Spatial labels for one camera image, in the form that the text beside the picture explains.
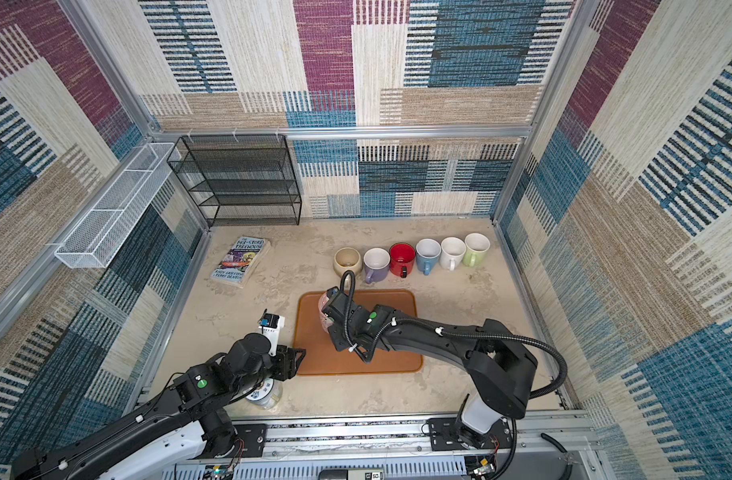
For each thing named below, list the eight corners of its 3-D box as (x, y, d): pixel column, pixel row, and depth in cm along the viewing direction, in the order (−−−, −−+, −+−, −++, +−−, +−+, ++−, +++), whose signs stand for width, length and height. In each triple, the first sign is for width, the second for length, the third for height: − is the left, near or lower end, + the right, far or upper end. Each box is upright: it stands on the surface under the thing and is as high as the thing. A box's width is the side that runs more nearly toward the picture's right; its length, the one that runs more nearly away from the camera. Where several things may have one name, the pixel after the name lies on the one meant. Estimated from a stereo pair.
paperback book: (212, 282, 105) (208, 276, 103) (239, 240, 118) (236, 234, 115) (245, 289, 104) (242, 283, 101) (270, 246, 116) (267, 240, 113)
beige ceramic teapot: (335, 282, 105) (332, 266, 98) (337, 262, 110) (334, 246, 103) (362, 282, 105) (361, 266, 98) (362, 262, 110) (361, 246, 103)
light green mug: (456, 272, 107) (463, 253, 99) (462, 250, 114) (469, 230, 105) (478, 279, 105) (487, 260, 97) (483, 255, 112) (492, 236, 103)
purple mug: (363, 283, 104) (363, 269, 97) (364, 261, 110) (363, 246, 103) (389, 283, 104) (391, 268, 97) (388, 261, 110) (389, 246, 103)
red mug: (390, 283, 104) (392, 268, 97) (389, 257, 111) (390, 242, 105) (414, 283, 104) (417, 268, 97) (411, 257, 111) (414, 242, 105)
